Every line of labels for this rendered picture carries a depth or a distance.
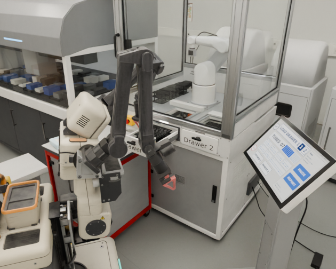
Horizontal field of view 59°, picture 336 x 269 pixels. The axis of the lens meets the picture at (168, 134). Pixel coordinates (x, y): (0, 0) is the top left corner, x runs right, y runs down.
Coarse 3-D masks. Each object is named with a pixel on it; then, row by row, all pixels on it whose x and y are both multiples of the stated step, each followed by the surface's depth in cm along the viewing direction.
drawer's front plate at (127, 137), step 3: (126, 135) 204; (126, 138) 204; (129, 138) 203; (132, 138) 201; (135, 138) 200; (126, 141) 206; (135, 141) 200; (129, 144) 205; (138, 144) 199; (129, 147) 206; (138, 147) 200; (129, 150) 207; (132, 150) 205; (135, 150) 203; (138, 150) 201; (141, 150) 199; (138, 153) 202; (141, 153) 200; (144, 153) 199
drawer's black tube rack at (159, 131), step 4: (156, 128) 223; (160, 128) 222; (164, 128) 223; (156, 132) 216; (160, 132) 216; (164, 132) 216; (168, 132) 216; (156, 136) 210; (160, 136) 210; (164, 136) 217; (156, 140) 211
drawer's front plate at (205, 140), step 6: (186, 132) 213; (192, 132) 210; (186, 138) 214; (204, 138) 205; (210, 138) 202; (186, 144) 216; (192, 144) 213; (198, 144) 210; (204, 144) 206; (210, 144) 203; (216, 144) 201; (204, 150) 208; (210, 150) 205; (216, 150) 202
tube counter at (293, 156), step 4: (280, 144) 155; (284, 144) 152; (280, 148) 153; (284, 148) 150; (288, 148) 148; (284, 152) 149; (288, 152) 147; (292, 152) 144; (288, 156) 145; (292, 156) 143; (296, 156) 141; (292, 160) 141; (296, 160) 139
